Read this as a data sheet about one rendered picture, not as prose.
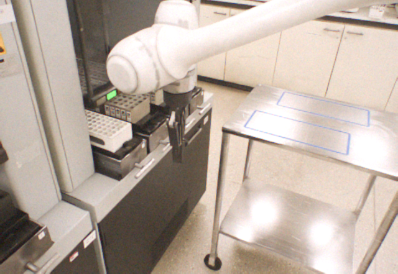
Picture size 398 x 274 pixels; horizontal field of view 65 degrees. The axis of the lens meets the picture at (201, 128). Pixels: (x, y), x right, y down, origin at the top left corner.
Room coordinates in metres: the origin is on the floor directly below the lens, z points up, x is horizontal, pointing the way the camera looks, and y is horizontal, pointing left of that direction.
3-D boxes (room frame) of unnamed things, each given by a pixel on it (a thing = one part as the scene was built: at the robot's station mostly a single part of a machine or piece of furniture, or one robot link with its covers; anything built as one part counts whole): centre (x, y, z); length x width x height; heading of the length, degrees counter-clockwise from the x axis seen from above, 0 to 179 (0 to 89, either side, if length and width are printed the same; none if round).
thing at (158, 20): (0.72, 0.07, 1.18); 0.13 x 0.11 x 0.16; 160
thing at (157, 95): (1.09, 0.16, 0.85); 0.12 x 0.02 x 0.06; 156
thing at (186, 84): (0.73, 0.07, 1.07); 0.09 x 0.09 x 0.06
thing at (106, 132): (0.85, 0.38, 0.83); 0.30 x 0.10 x 0.06; 67
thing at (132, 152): (0.91, 0.50, 0.78); 0.73 x 0.14 x 0.09; 67
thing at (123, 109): (0.96, 0.24, 0.85); 0.12 x 0.02 x 0.06; 157
